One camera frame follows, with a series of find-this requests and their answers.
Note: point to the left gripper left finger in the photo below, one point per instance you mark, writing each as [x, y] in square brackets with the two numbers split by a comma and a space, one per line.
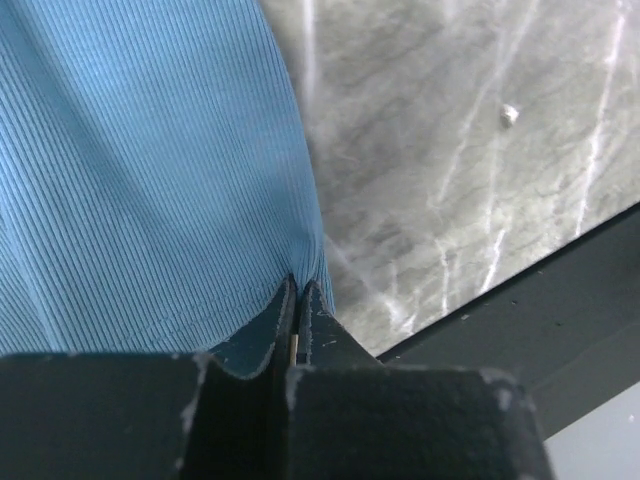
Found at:
[208, 415]

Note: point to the black base beam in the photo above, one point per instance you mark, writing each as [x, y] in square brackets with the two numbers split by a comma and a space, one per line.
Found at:
[567, 328]

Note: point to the small white debris crumb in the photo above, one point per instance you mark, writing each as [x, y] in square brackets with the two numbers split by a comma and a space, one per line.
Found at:
[508, 115]

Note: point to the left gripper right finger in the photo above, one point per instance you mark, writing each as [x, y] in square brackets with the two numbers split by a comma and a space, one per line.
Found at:
[351, 417]

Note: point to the blue tank top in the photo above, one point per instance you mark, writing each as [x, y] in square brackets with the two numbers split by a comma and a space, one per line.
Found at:
[156, 185]

